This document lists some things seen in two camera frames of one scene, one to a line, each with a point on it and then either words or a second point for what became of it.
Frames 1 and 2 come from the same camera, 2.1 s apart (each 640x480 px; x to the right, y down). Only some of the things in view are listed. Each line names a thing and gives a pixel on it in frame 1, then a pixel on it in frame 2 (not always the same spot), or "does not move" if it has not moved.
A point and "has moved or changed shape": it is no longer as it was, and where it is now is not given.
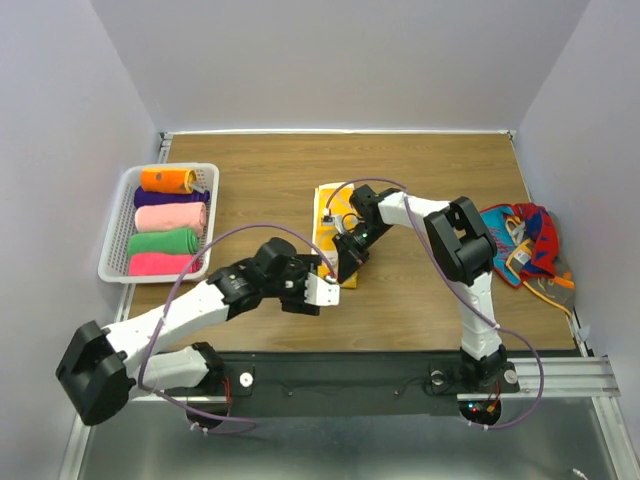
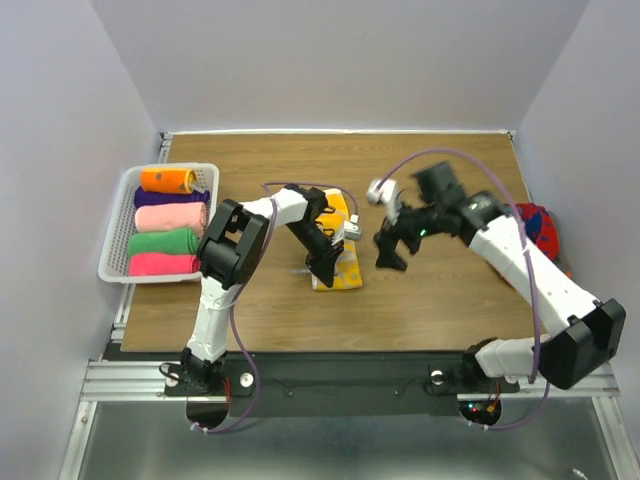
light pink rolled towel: x=169 y=216 does not move
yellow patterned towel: x=332 y=214 has moved or changed shape
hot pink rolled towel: x=162 y=264 does not move
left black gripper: x=302 y=264 → x=321 y=263
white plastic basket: x=120 y=226 does not move
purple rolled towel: x=143 y=197 does not move
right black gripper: x=350 y=260 → x=387 y=240
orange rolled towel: x=171 y=180 does not move
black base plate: x=349 y=383 does not move
